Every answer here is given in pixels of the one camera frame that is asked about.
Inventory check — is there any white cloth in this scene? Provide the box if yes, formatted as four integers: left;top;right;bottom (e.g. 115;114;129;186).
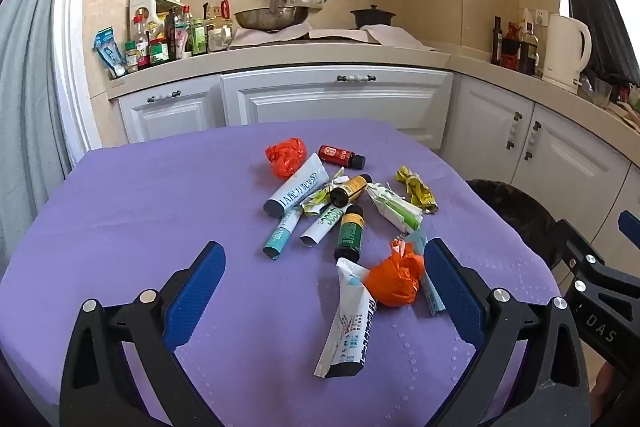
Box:
360;25;441;52

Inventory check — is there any black-lined trash bin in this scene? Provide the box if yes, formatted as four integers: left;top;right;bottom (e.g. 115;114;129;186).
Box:
467;179;568;270

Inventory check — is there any yellow-green wrapper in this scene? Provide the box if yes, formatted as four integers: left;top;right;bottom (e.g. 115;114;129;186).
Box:
300;172;351;220

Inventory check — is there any white stove cover paper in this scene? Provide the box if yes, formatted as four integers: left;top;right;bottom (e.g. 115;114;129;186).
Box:
230;24;366;48

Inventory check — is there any amber bottle yellow label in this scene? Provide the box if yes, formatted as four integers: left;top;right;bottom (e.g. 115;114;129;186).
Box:
329;174;373;208

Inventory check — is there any white cabinet door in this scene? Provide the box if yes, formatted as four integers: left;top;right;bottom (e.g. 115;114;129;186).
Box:
117;89;226;144
597;167;640;260
510;104;632;228
444;74;535;175

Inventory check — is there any beige kitchen countertop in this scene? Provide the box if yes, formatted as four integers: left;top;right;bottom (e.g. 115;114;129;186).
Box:
107;39;640;148

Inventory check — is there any white cabinet drawer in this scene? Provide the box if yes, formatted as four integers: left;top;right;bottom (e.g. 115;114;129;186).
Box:
220;68;453;152

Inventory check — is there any light blue tube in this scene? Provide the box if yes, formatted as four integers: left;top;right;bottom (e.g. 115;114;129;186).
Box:
400;227;447;318

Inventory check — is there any white green tube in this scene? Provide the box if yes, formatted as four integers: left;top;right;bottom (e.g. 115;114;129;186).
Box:
299;202;346;249

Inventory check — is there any white spice rack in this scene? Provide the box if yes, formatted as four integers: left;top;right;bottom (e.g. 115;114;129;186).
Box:
129;0;188;58

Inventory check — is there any black pot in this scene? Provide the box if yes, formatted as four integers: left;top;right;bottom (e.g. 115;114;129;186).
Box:
350;5;397;30

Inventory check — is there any white green carton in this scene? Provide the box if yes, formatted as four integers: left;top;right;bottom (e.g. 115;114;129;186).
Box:
366;182;423;232

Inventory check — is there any red packaged bottle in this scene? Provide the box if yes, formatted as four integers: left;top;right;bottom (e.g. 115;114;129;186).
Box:
501;23;523;70

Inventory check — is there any group of condiment bottles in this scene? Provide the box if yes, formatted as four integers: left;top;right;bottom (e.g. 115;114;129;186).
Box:
122;0;208;72

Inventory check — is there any white electric kettle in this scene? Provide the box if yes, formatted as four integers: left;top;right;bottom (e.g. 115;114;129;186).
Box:
542;14;592;88

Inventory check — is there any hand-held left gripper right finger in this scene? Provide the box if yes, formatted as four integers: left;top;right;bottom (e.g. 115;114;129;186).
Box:
422;238;592;427

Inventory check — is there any orange plastic bag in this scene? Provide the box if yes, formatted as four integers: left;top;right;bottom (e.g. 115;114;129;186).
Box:
364;241;426;308
265;137;307;179

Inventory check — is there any red label bottle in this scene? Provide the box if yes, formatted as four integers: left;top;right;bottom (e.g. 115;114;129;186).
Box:
318;145;367;170

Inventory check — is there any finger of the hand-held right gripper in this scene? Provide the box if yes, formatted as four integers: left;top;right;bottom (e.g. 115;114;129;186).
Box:
552;218;608;308
617;209;640;253

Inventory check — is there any yellow wrapper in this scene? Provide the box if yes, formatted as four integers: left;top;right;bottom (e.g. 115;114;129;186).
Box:
395;165;441;214

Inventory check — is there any white tube teal pattern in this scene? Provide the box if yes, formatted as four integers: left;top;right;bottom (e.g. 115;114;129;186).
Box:
313;257;377;379

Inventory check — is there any large white tube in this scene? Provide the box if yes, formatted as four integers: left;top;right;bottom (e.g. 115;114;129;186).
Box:
263;153;331;220

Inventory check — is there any large cooking oil bottle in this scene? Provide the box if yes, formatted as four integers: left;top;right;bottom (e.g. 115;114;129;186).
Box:
204;0;235;52

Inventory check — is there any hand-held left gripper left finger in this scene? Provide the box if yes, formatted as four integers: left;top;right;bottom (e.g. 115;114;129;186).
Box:
59;241;238;427

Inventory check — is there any white door frame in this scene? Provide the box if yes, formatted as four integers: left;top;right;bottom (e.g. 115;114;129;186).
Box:
52;0;108;152

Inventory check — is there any blue white packet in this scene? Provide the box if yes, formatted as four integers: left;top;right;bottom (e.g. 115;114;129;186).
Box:
95;28;127;78

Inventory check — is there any dark bottle green label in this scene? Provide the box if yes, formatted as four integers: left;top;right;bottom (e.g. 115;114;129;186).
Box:
333;204;365;263

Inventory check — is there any steel wok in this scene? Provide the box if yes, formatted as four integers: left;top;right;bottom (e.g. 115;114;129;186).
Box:
233;0;311;32

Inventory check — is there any clear glass cup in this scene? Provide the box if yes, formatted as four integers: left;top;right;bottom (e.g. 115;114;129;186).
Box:
592;78;613;108

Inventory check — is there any purple tablecloth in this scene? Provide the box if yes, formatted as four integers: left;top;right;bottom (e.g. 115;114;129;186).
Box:
0;117;561;427

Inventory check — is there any brown paper bag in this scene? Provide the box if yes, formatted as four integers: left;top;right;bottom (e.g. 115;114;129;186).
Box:
602;99;640;132

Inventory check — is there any dark olive oil bottle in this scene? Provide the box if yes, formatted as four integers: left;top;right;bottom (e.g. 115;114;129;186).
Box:
491;16;503;66

